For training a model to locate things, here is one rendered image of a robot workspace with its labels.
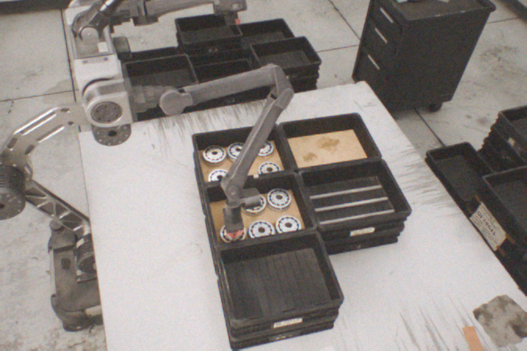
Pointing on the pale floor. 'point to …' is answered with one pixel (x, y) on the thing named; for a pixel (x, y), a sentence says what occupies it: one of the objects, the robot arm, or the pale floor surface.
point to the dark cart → (419, 42)
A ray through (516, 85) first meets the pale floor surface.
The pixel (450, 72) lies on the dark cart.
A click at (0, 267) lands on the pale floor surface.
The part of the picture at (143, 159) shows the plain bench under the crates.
